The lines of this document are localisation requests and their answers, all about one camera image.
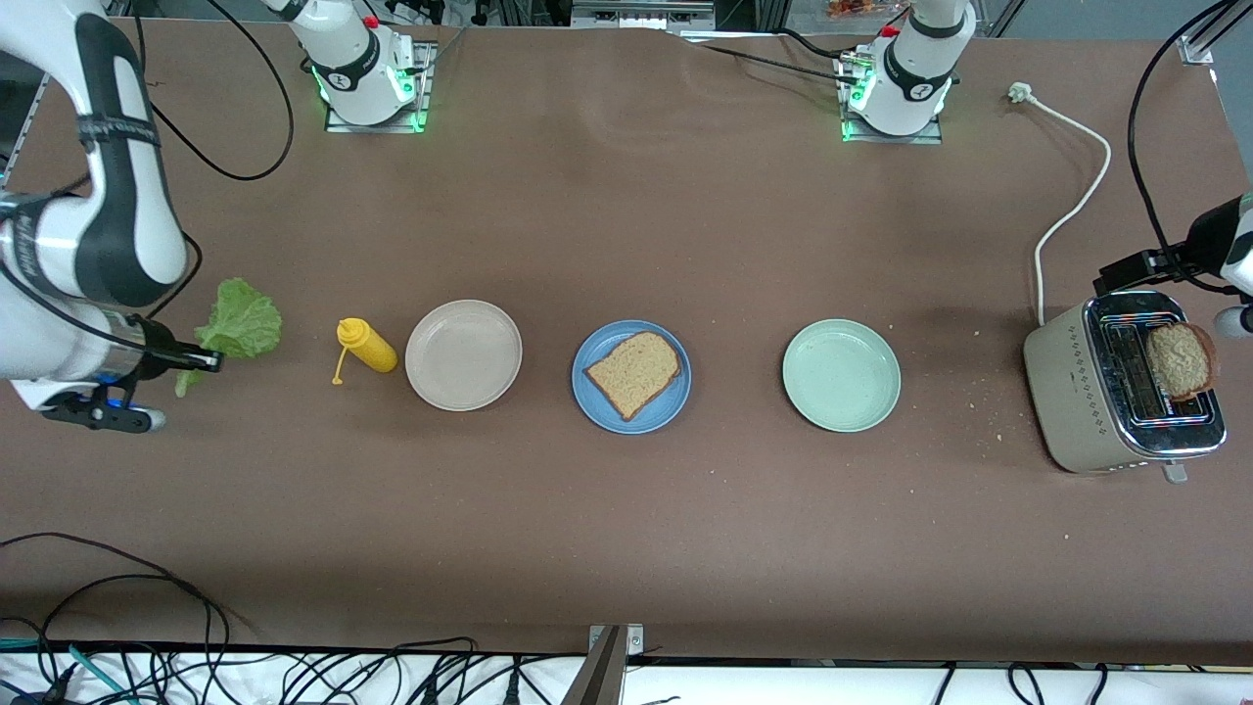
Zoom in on green lettuce leaf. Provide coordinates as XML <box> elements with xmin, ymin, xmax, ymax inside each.
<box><xmin>174</xmin><ymin>277</ymin><xmax>284</xmax><ymax>398</ymax></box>

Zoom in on yellow squeeze bottle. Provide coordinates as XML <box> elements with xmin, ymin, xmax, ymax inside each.
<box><xmin>331</xmin><ymin>318</ymin><xmax>399</xmax><ymax>386</ymax></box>

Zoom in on brown bread slice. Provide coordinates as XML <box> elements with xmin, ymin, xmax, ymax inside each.
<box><xmin>1145</xmin><ymin>322</ymin><xmax>1220</xmax><ymax>402</ymax></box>
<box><xmin>583</xmin><ymin>331</ymin><xmax>683</xmax><ymax>422</ymax></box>

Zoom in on beige round plate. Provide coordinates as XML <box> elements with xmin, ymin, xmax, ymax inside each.
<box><xmin>404</xmin><ymin>300</ymin><xmax>524</xmax><ymax>412</ymax></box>

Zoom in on pale green round plate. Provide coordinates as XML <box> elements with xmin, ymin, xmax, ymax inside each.
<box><xmin>781</xmin><ymin>319</ymin><xmax>903</xmax><ymax>433</ymax></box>

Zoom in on blue round plate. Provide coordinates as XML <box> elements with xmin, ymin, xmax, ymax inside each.
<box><xmin>572</xmin><ymin>320</ymin><xmax>693</xmax><ymax>435</ymax></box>

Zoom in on beige two-slot toaster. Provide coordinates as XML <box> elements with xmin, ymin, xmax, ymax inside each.
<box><xmin>1022</xmin><ymin>291</ymin><xmax>1229</xmax><ymax>485</ymax></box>

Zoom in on brown table cover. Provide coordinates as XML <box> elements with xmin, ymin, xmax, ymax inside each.
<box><xmin>0</xmin><ymin>18</ymin><xmax>1253</xmax><ymax>667</ymax></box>

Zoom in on dark aluminium strut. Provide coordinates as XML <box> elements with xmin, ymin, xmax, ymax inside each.
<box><xmin>561</xmin><ymin>627</ymin><xmax>627</xmax><ymax>705</ymax></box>

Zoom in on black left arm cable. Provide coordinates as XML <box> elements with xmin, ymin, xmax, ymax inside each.
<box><xmin>1126</xmin><ymin>0</ymin><xmax>1236</xmax><ymax>295</ymax></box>

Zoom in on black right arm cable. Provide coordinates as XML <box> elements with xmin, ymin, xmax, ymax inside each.
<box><xmin>127</xmin><ymin>0</ymin><xmax>295</xmax><ymax>329</ymax></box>

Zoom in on slanted aluminium profile with bracket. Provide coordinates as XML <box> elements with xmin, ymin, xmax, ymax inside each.
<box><xmin>1178</xmin><ymin>0</ymin><xmax>1253</xmax><ymax>66</ymax></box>

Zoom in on long looped black cable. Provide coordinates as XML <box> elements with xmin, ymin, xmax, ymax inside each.
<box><xmin>0</xmin><ymin>534</ymin><xmax>257</xmax><ymax>705</ymax></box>

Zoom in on white toaster power cable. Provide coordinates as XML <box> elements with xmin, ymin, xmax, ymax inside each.
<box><xmin>1008</xmin><ymin>82</ymin><xmax>1113</xmax><ymax>326</ymax></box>

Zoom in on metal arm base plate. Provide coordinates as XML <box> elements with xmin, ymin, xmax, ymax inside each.
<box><xmin>324</xmin><ymin>41</ymin><xmax>433</xmax><ymax>134</ymax></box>
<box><xmin>839</xmin><ymin>54</ymin><xmax>946</xmax><ymax>146</ymax></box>

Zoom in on teal cable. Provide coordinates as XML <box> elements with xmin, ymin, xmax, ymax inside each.
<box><xmin>0</xmin><ymin>636</ymin><xmax>138</xmax><ymax>705</ymax></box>

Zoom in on tangled black cable bundle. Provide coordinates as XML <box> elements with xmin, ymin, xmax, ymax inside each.
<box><xmin>0</xmin><ymin>634</ymin><xmax>686</xmax><ymax>705</ymax></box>

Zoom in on black cable to arm base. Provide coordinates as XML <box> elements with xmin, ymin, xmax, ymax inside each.
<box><xmin>685</xmin><ymin>27</ymin><xmax>864</xmax><ymax>87</ymax></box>

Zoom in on thin black hanging cables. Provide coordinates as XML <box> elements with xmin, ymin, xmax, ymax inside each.
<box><xmin>935</xmin><ymin>662</ymin><xmax>1112</xmax><ymax>705</ymax></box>

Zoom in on small silver metal bracket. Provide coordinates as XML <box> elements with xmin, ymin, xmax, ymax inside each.
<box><xmin>587</xmin><ymin>624</ymin><xmax>645</xmax><ymax>655</ymax></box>

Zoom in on silver aluminium frame bar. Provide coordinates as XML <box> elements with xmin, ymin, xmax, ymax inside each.
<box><xmin>571</xmin><ymin>0</ymin><xmax>716</xmax><ymax>28</ymax></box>

